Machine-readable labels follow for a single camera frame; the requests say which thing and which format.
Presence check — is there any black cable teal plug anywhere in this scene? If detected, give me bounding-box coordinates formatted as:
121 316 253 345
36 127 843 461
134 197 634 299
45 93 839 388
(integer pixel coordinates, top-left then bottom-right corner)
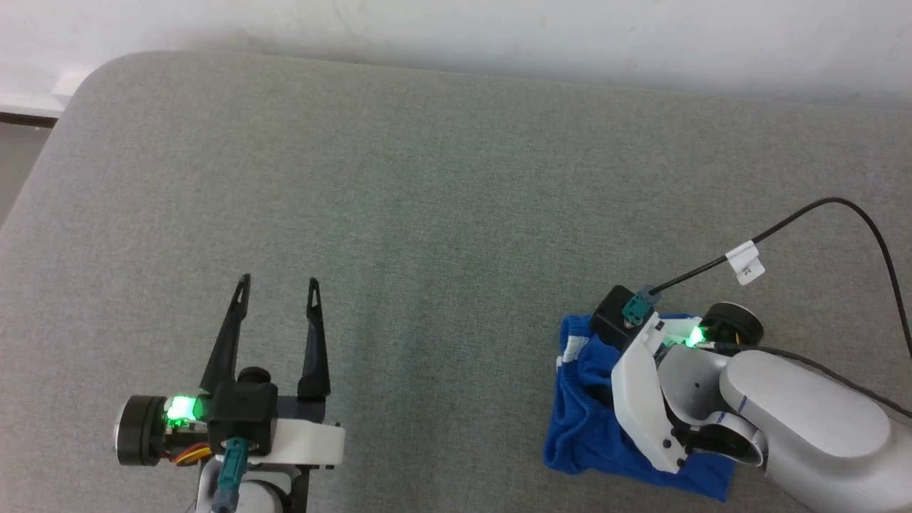
622 197 912 357
214 437 250 513

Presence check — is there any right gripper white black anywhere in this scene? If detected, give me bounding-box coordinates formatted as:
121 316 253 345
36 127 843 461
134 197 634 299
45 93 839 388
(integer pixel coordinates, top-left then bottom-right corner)
611 303 767 475

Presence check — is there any blue shorts white trim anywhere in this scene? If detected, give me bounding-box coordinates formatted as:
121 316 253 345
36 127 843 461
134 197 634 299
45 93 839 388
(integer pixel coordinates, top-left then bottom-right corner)
543 313 735 503

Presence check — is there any dark skirting strip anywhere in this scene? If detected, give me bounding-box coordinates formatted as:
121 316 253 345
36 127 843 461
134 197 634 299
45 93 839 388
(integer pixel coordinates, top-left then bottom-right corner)
0 110 58 130

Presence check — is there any white right cable label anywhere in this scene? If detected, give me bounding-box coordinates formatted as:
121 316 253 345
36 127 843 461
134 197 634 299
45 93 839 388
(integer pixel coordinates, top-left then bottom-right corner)
725 241 767 287

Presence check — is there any left black cable teal plug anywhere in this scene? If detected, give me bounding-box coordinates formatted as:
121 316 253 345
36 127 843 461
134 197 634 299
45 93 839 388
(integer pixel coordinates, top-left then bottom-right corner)
214 437 250 513

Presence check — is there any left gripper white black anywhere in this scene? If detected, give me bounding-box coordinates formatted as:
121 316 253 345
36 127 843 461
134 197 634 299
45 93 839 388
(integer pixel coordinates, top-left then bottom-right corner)
113 274 347 513

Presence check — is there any right black cable teal plug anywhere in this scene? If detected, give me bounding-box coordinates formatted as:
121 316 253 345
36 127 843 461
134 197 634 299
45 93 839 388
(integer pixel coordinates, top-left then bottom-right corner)
622 197 912 357

